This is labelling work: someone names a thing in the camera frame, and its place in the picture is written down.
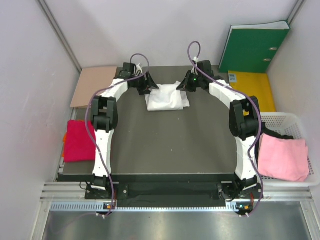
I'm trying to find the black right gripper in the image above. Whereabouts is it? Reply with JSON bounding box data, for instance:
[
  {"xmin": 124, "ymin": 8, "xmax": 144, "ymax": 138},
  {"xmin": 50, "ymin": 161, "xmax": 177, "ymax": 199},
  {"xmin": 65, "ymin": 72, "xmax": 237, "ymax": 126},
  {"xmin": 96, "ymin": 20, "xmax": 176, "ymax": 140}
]
[{"xmin": 177, "ymin": 70, "xmax": 203, "ymax": 93}]

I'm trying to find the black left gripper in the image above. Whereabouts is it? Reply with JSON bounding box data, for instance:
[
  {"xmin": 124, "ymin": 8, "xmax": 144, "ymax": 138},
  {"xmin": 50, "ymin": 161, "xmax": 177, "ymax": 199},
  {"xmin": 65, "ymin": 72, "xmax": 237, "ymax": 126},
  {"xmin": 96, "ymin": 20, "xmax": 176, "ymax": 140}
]
[{"xmin": 132, "ymin": 70, "xmax": 158, "ymax": 95}]

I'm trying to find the white t shirt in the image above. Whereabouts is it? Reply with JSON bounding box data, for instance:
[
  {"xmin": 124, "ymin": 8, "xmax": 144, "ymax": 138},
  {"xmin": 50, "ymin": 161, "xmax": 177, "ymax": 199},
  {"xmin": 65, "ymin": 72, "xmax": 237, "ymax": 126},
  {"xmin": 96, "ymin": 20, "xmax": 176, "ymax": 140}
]
[{"xmin": 145, "ymin": 81, "xmax": 190, "ymax": 112}]

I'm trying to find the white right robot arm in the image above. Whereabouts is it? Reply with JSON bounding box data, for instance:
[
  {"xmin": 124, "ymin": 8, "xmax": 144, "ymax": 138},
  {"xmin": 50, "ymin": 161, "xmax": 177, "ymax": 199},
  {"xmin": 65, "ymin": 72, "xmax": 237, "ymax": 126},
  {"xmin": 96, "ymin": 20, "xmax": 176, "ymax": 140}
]
[{"xmin": 176, "ymin": 58, "xmax": 261, "ymax": 198}]

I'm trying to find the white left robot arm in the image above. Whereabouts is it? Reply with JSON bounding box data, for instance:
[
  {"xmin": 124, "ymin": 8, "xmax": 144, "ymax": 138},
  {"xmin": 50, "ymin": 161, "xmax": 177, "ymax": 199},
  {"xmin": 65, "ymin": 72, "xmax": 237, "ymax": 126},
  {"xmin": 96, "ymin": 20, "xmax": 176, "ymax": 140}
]
[{"xmin": 90, "ymin": 62, "xmax": 159, "ymax": 199}]

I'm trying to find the tan cardboard folder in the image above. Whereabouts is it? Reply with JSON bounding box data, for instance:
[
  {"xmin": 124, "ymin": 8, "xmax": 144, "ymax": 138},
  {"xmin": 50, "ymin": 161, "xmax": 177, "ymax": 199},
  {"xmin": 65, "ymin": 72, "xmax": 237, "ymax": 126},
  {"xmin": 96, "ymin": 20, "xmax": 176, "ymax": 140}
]
[{"xmin": 70, "ymin": 66, "xmax": 117, "ymax": 108}]

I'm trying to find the yellow plastic folder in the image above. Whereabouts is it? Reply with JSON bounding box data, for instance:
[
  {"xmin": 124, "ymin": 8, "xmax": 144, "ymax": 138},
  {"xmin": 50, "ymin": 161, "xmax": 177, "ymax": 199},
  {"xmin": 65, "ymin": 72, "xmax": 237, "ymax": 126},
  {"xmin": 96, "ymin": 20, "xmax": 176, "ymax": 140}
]
[{"xmin": 228, "ymin": 71, "xmax": 276, "ymax": 112}]

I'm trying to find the black t shirt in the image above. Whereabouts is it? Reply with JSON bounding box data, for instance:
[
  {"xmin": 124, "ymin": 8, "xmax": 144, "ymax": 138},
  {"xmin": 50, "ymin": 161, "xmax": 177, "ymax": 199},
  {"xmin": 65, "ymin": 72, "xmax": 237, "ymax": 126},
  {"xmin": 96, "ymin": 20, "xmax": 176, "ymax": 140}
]
[{"xmin": 261, "ymin": 125, "xmax": 294, "ymax": 140}]

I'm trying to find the folded red t shirt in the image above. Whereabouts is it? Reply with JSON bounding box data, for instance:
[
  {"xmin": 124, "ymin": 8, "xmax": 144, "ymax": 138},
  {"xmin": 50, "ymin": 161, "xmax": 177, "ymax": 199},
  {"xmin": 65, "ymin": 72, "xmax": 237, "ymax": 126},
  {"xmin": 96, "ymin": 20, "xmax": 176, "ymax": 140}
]
[{"xmin": 62, "ymin": 120, "xmax": 96, "ymax": 163}]

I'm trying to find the orange folded t shirt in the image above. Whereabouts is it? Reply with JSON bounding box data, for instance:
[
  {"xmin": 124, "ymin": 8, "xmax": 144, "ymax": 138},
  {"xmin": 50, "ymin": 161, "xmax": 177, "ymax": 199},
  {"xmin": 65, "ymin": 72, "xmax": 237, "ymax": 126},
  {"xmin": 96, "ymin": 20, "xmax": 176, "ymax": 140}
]
[{"xmin": 62, "ymin": 133, "xmax": 67, "ymax": 143}]

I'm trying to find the white plastic laundry basket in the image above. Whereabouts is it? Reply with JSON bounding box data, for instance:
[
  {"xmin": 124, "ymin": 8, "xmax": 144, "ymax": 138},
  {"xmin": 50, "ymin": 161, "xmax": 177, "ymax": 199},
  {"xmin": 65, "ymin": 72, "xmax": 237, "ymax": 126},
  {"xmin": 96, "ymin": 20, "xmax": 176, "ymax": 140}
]
[{"xmin": 261, "ymin": 112, "xmax": 320, "ymax": 188}]

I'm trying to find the pink t shirt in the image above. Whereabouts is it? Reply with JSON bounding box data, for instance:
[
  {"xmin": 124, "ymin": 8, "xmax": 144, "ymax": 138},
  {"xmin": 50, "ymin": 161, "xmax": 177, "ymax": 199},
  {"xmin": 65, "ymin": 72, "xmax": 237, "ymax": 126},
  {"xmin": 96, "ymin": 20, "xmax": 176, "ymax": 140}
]
[{"xmin": 258, "ymin": 133, "xmax": 310, "ymax": 182}]

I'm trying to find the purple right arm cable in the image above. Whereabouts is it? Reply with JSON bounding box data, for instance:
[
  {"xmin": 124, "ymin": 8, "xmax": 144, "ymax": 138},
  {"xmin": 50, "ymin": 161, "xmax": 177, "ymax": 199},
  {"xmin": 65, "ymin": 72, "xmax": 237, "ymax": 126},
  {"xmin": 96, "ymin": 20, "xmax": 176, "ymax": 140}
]
[{"xmin": 187, "ymin": 41, "xmax": 264, "ymax": 217}]

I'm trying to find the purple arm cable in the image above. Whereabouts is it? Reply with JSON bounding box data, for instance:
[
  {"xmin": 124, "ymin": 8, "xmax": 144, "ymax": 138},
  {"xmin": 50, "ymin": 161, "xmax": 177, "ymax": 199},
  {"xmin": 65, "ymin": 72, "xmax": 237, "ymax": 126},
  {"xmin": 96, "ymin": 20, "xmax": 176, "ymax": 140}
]
[
  {"xmin": 187, "ymin": 41, "xmax": 264, "ymax": 217},
  {"xmin": 84, "ymin": 53, "xmax": 150, "ymax": 218}
]

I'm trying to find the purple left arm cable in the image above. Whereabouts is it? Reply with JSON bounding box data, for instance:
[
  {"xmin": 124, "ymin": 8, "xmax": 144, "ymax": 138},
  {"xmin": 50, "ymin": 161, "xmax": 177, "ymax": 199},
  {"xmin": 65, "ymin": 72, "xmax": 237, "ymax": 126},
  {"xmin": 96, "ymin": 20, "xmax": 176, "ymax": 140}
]
[{"xmin": 84, "ymin": 53, "xmax": 150, "ymax": 218}]

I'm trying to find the green ring binder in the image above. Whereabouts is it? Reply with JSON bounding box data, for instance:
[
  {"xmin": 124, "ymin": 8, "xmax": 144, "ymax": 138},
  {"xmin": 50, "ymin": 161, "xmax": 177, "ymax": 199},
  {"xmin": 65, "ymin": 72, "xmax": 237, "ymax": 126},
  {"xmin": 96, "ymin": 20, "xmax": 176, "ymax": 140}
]
[{"xmin": 218, "ymin": 20, "xmax": 291, "ymax": 73}]

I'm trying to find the grey slotted cable duct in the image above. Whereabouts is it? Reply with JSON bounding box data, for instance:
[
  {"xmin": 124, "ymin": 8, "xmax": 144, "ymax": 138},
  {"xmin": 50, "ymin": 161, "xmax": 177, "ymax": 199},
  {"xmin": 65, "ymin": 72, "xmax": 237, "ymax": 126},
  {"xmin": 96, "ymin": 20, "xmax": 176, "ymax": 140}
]
[{"xmin": 49, "ymin": 201, "xmax": 256, "ymax": 213}]

